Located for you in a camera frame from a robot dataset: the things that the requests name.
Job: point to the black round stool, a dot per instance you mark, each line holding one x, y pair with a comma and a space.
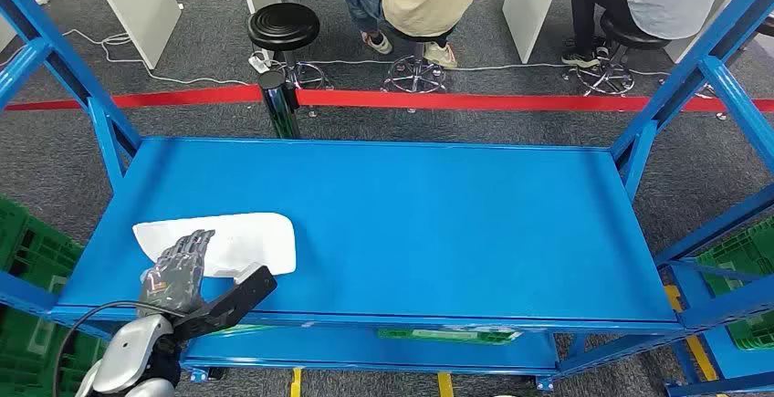
629, 34
417, 49
284, 25

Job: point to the grey five-finger robot hand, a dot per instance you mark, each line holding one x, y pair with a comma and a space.
175, 279

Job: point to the red barrier belt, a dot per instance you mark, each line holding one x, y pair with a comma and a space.
484, 102
181, 97

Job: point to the yellow floor tape outline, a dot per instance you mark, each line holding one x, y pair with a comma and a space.
701, 352
296, 385

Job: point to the blue steel shelf rack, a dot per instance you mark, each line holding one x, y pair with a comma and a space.
725, 303
393, 231
24, 294

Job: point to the black barrier post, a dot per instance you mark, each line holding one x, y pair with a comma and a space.
279, 110

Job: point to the white plastic mirror cover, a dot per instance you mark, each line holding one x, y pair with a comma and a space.
254, 243

